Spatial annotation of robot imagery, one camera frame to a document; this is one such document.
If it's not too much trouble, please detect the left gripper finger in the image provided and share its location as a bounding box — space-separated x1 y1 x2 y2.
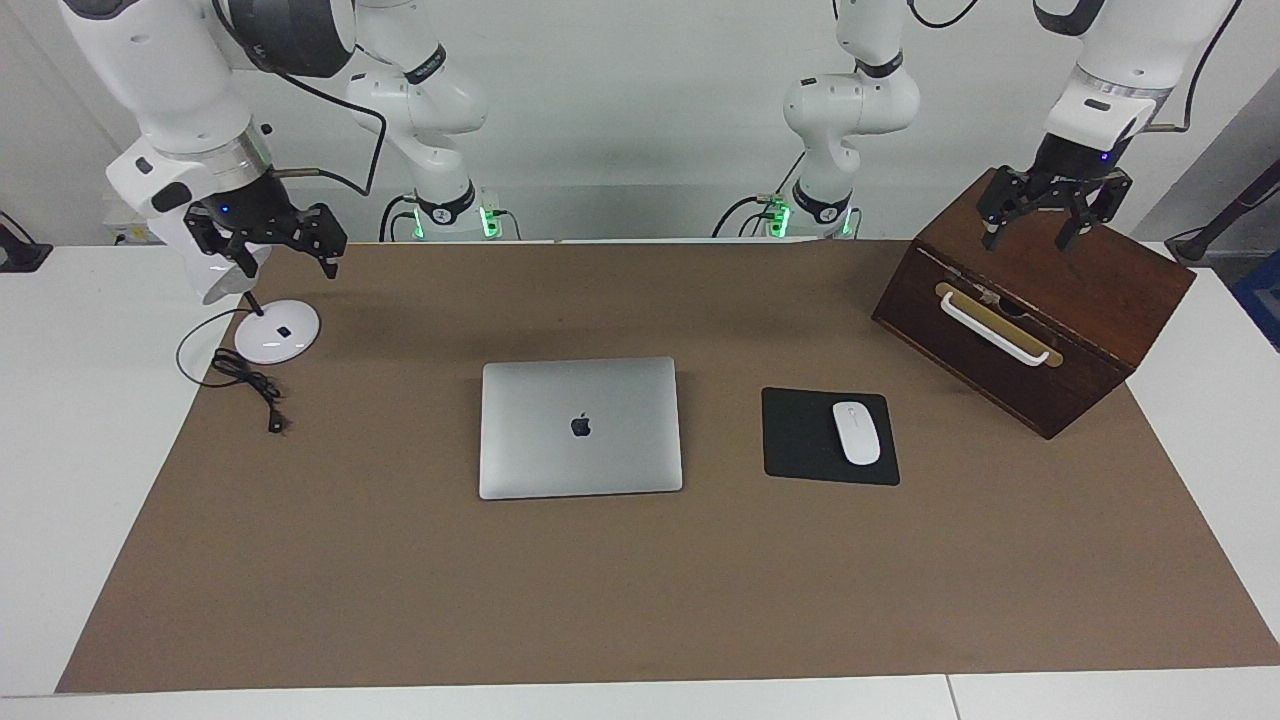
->
976 167 1047 250
1056 177 1134 252

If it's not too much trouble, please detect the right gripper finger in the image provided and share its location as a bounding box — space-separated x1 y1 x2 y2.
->
289 202 349 280
184 214 260 280

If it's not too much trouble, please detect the grey laptop computer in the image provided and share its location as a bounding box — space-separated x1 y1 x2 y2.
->
478 357 684 501

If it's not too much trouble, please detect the dark brown wooden box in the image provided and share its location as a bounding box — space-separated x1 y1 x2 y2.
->
871 167 1197 441

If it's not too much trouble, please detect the white desk lamp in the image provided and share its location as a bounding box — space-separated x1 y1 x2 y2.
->
150 210 322 365

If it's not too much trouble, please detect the black tripod stand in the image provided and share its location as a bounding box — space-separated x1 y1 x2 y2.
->
1165 158 1280 267

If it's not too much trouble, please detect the blue object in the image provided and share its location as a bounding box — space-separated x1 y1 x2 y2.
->
1232 248 1280 353

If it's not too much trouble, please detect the black stand foot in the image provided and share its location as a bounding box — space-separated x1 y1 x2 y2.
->
0 210 53 273

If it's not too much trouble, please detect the white computer mouse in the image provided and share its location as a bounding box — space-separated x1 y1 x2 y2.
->
832 401 882 467

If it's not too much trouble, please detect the black mouse pad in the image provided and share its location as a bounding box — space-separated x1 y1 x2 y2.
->
762 387 901 487

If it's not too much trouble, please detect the brown table mat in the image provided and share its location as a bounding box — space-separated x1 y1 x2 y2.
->
55 240 1280 694

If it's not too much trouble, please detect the black right arm base cable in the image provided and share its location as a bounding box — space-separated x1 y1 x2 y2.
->
377 193 421 243

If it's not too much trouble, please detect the black arm base cable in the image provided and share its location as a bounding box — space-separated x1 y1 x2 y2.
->
377 193 421 243
712 150 806 239

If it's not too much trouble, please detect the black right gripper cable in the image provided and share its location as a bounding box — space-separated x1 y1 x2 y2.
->
270 40 389 198

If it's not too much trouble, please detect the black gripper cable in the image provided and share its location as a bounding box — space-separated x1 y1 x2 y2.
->
270 40 389 198
1140 0 1246 133

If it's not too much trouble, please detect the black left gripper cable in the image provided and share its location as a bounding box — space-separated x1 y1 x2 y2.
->
1140 0 1246 133

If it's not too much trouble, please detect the white wall socket box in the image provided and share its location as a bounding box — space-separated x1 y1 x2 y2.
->
103 205 166 247

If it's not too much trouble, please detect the brass handle plate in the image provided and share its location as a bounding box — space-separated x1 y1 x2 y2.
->
935 282 1064 369

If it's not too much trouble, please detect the white box handle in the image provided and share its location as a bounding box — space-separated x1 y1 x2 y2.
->
940 291 1051 367

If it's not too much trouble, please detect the black lamp power cable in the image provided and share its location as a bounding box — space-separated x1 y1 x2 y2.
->
176 306 288 435

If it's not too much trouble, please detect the black left arm base cable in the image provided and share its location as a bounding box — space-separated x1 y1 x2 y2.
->
712 150 806 239

